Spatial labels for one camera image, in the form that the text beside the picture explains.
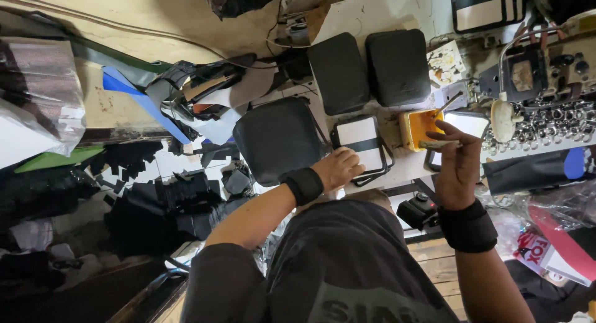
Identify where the person's left hand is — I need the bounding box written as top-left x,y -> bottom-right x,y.
311,146 -> 367,194

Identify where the person's right hand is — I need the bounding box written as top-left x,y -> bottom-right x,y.
426,119 -> 485,211

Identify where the white panel with black stripe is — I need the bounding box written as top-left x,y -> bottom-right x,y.
330,114 -> 396,188

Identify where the black left wristband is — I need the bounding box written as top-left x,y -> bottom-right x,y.
278,167 -> 325,207

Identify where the black wristband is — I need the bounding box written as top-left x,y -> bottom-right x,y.
437,198 -> 499,254
278,167 -> 325,207

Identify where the yellow glue container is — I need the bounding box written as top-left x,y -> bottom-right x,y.
399,108 -> 446,153

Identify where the large black pouch piece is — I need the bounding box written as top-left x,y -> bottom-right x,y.
232,96 -> 327,188

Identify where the black rectangular pouch piece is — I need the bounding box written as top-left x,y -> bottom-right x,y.
307,32 -> 371,117
365,28 -> 432,108

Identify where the person's dark grey shirt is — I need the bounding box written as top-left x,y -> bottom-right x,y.
179,198 -> 463,323

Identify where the brush stick in glue container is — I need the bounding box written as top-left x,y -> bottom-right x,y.
431,91 -> 465,119

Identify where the white panel with black trim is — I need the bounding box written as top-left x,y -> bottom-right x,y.
424,110 -> 491,173

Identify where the black right wristband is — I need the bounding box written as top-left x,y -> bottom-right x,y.
437,198 -> 499,254

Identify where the glue stained white card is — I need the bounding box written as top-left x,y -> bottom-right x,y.
426,39 -> 467,87

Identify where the white round knob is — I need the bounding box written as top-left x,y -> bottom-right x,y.
489,98 -> 525,144

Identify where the heap of mixed material pieces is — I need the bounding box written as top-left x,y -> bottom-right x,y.
144,52 -> 281,148

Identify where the black fabric piece with blue patch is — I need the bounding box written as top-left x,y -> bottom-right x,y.
481,147 -> 588,196

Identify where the heap of black scraps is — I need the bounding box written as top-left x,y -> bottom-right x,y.
88,141 -> 262,259

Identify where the black bag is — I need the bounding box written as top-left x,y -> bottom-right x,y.
190,0 -> 285,20

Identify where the red and white packet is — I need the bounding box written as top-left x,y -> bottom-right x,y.
512,230 -> 593,287

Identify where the pile of metal buckles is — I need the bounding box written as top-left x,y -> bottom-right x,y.
481,97 -> 596,155

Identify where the clear plastic bag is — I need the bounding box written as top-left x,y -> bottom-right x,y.
479,178 -> 596,263

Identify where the blue sheet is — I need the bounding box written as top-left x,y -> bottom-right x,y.
101,65 -> 192,145

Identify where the red strip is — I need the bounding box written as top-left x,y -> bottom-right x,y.
527,205 -> 596,283

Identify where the dark green strip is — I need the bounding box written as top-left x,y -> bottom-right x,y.
69,34 -> 174,87

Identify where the green sheet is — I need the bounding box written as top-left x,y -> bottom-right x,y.
13,145 -> 106,174

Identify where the plastic bag with silver material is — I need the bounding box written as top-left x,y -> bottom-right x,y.
0,36 -> 88,170

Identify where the black camera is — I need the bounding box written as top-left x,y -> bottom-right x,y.
396,192 -> 439,231

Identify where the white panel with black straps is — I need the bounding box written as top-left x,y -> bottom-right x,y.
450,0 -> 530,34

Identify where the black cable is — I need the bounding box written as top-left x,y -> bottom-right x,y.
0,0 -> 280,70

